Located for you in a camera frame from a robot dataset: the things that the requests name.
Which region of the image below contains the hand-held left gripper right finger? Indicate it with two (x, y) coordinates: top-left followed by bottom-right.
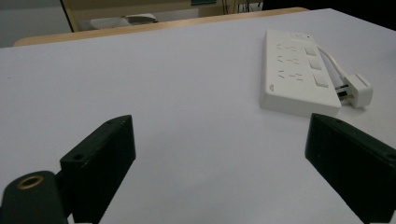
(304, 112), (396, 224)

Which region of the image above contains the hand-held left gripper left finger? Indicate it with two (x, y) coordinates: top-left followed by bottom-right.
(59, 114), (137, 224)

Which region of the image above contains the white plug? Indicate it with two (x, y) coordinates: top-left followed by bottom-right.
(335, 73), (374, 109)

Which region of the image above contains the white power strip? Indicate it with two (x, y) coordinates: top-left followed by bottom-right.
(259, 28), (343, 119)

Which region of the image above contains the white cushion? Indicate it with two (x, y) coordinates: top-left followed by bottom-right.
(89, 12), (158, 31)

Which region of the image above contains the white power cable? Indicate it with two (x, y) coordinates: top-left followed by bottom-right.
(316, 44), (348, 82)

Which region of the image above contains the wooden furniture frame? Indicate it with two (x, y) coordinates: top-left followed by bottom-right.
(61, 0), (237, 33)

